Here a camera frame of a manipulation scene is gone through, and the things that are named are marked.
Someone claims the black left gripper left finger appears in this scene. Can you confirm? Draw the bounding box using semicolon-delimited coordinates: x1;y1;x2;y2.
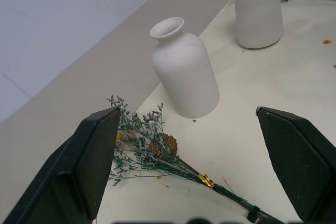
3;106;122;224

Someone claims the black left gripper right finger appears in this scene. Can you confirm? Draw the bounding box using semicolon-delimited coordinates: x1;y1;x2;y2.
255;106;336;223

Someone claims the small white ceramic vase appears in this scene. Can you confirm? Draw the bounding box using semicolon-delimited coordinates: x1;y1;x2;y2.
150;16;220;119

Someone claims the tall white ceramic vase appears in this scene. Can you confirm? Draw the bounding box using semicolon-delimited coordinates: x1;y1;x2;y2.
233;0;285;49

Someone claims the green dried flower bouquet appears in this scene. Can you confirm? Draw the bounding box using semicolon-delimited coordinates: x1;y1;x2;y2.
107;95;287;224

